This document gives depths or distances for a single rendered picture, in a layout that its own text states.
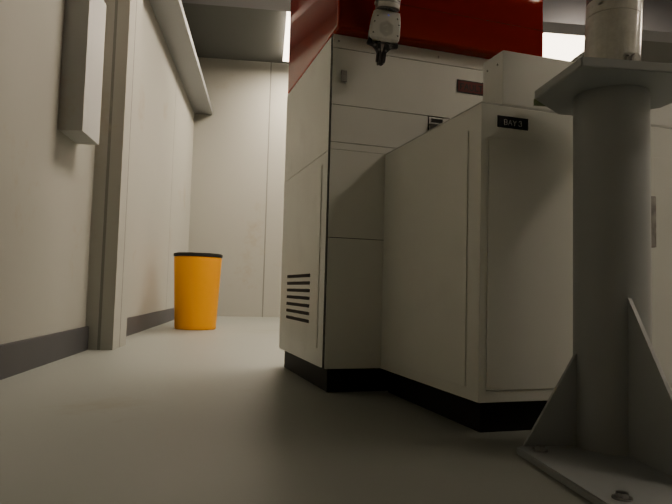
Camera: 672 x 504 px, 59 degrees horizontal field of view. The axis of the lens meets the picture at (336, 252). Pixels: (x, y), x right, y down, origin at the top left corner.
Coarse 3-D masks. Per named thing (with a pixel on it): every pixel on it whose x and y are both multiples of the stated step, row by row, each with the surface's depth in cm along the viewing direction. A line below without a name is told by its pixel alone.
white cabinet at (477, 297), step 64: (448, 128) 163; (512, 128) 150; (448, 192) 161; (512, 192) 148; (384, 256) 203; (448, 256) 159; (512, 256) 147; (384, 320) 201; (448, 320) 158; (512, 320) 146; (448, 384) 157; (512, 384) 145
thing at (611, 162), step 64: (576, 64) 120; (640, 64) 120; (576, 128) 135; (640, 128) 128; (576, 192) 134; (640, 192) 127; (576, 256) 133; (640, 256) 126; (576, 320) 132; (640, 320) 121; (576, 384) 131; (640, 384) 120; (576, 448) 128; (640, 448) 119
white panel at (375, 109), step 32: (352, 64) 205; (384, 64) 209; (416, 64) 212; (448, 64) 216; (480, 64) 221; (352, 96) 204; (384, 96) 208; (416, 96) 212; (448, 96) 216; (480, 96) 220; (352, 128) 204; (384, 128) 207; (416, 128) 211
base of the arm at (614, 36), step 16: (592, 0) 135; (608, 0) 132; (624, 0) 131; (640, 0) 132; (592, 16) 135; (608, 16) 132; (624, 16) 131; (640, 16) 132; (592, 32) 134; (608, 32) 131; (624, 32) 130; (640, 32) 132; (592, 48) 134; (608, 48) 131; (624, 48) 130; (640, 48) 132
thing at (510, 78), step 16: (496, 64) 153; (512, 64) 151; (528, 64) 152; (544, 64) 154; (560, 64) 155; (496, 80) 152; (512, 80) 151; (528, 80) 152; (544, 80) 154; (496, 96) 152; (512, 96) 150; (528, 96) 152; (656, 112) 164
